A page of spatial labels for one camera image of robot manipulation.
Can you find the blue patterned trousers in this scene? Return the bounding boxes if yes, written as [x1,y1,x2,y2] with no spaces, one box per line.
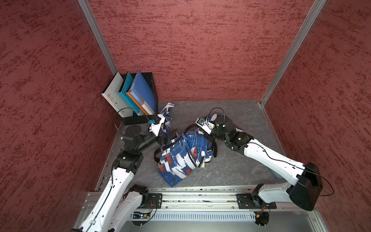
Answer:
[156,101,244,188]

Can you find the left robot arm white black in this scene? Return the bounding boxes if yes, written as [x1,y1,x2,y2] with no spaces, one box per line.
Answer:
[75,124,176,232]

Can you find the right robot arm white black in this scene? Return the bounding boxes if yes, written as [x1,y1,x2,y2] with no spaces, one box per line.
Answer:
[196,114,323,211]

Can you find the black file box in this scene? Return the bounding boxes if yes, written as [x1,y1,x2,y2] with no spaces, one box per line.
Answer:
[119,71,158,125]

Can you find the teal folder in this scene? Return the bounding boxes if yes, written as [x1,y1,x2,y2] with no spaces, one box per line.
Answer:
[119,72,144,116]

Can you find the left corner aluminium profile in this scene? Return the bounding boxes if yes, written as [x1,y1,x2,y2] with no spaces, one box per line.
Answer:
[78,0,118,75]

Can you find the corner aluminium profile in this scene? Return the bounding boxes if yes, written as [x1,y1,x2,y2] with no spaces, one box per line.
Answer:
[78,0,118,75]
[260,0,327,107]

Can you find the right corner aluminium profile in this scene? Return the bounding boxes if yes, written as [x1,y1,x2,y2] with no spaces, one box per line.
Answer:
[260,0,327,107]

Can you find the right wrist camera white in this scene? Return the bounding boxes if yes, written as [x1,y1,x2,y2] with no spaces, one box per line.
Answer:
[195,118,215,135]

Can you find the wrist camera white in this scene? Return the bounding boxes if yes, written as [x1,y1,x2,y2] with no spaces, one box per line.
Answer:
[195,118,215,135]
[148,114,165,137]

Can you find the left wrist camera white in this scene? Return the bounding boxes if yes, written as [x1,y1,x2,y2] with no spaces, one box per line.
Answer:
[148,114,165,137]

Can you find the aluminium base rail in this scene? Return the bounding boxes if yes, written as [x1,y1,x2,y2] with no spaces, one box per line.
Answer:
[82,185,308,212]

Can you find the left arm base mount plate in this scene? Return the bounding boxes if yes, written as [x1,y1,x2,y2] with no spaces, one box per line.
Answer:
[139,193,163,210]

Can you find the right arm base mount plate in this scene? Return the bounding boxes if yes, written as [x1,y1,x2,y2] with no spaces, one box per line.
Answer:
[236,193,277,210]

